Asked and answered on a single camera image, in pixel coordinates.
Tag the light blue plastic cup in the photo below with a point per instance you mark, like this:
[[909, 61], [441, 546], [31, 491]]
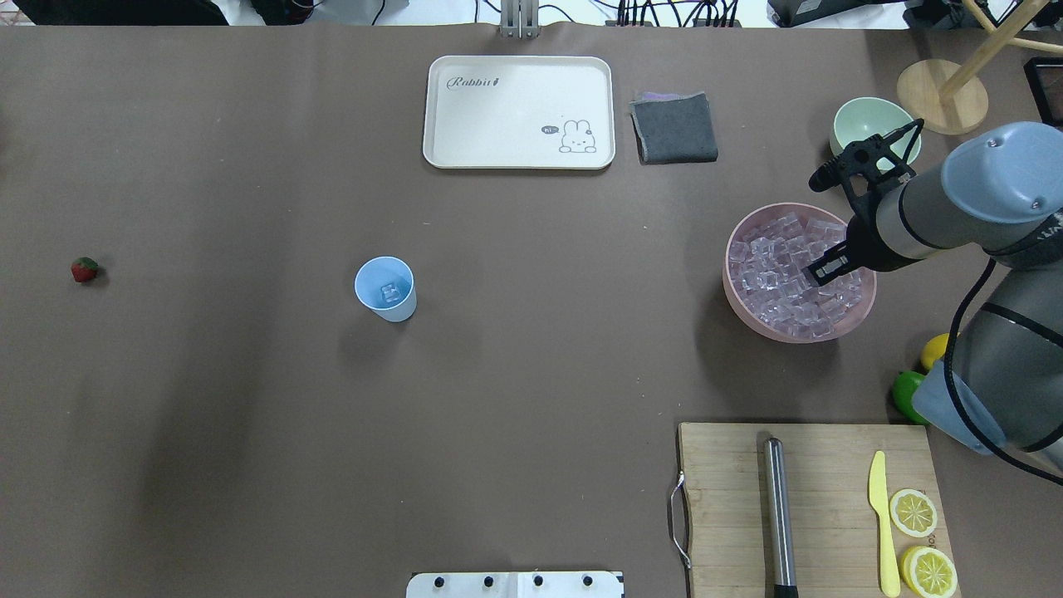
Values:
[[379, 271]]

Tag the red strawberry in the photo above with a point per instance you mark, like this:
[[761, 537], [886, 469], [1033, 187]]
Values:
[[84, 270]]

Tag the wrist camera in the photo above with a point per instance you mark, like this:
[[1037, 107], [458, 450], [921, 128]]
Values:
[[871, 166]]

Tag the black glass tray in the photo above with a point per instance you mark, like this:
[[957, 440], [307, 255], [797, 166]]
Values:
[[1044, 77]]

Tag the yellow plastic knife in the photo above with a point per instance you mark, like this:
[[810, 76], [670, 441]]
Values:
[[877, 495]]

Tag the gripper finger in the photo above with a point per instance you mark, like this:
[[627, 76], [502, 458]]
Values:
[[835, 262]]

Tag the yellow lemon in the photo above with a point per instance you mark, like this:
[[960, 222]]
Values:
[[933, 351]]

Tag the aluminium frame post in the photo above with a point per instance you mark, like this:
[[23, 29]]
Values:
[[519, 19]]

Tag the pink bowl of ice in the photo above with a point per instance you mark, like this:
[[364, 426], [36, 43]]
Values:
[[765, 282]]

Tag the green bowl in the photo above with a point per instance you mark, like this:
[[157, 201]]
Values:
[[862, 117]]

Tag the clear ice cube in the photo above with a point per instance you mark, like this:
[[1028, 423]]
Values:
[[391, 293]]

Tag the wooden cutting board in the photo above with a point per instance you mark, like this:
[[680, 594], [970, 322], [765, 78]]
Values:
[[835, 530]]

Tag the lemon slice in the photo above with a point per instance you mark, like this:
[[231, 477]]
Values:
[[913, 513], [929, 572]]

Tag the cream rabbit tray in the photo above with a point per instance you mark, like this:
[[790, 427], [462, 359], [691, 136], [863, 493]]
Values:
[[519, 112]]

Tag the green lime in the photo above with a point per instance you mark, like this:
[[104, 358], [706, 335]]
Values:
[[902, 392]]

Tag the wooden mug tree stand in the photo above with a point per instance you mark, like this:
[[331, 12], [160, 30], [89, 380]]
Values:
[[948, 96]]

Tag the grey folded cloth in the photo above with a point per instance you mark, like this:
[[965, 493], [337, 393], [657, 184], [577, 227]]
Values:
[[673, 128]]

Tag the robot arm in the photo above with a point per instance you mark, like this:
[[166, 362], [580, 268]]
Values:
[[997, 389]]

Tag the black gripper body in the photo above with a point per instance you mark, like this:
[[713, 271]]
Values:
[[864, 247]]

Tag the steel muddler rod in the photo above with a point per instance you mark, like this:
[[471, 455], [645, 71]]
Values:
[[779, 519]]

